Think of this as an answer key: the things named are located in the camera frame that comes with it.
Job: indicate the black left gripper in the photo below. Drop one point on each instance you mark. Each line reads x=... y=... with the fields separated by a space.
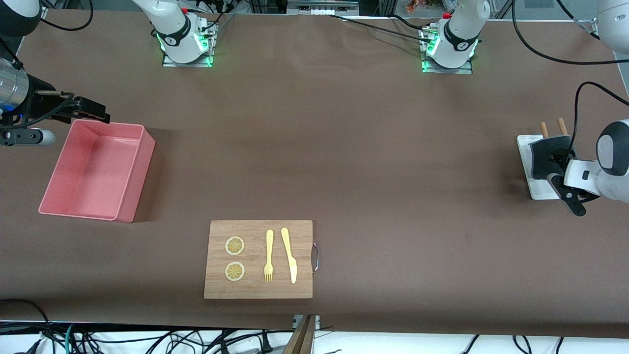
x=549 y=156

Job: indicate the dark grey microfibre cloth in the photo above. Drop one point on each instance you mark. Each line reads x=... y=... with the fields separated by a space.
x=540 y=157

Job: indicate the black power plug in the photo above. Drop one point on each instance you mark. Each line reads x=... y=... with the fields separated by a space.
x=267 y=344

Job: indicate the wooden cutting board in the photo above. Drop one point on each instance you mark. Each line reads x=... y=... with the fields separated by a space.
x=255 y=290

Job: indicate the white rectangular tray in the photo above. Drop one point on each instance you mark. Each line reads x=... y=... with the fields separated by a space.
x=540 y=189

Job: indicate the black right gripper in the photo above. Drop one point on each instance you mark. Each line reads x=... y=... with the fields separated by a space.
x=43 y=103

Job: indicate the orange background object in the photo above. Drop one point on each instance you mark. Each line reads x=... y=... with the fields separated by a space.
x=413 y=6

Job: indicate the pink plastic bin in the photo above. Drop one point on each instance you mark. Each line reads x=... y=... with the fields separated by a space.
x=98 y=167

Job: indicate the wooden plank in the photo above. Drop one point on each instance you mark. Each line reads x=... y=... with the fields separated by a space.
x=302 y=339

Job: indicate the metal table corner bracket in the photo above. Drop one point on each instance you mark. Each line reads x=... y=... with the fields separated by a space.
x=596 y=24

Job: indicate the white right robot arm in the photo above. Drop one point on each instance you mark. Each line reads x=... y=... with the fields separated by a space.
x=177 y=39

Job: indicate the small metal bracket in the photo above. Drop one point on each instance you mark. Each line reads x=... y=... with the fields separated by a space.
x=296 y=322

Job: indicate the yellow plastic fork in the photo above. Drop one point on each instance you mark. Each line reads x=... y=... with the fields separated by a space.
x=269 y=246

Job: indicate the lemon slice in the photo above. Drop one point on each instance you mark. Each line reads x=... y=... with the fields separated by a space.
x=235 y=272
x=235 y=246

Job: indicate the yellow plastic knife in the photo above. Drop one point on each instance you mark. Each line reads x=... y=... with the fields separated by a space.
x=292 y=270

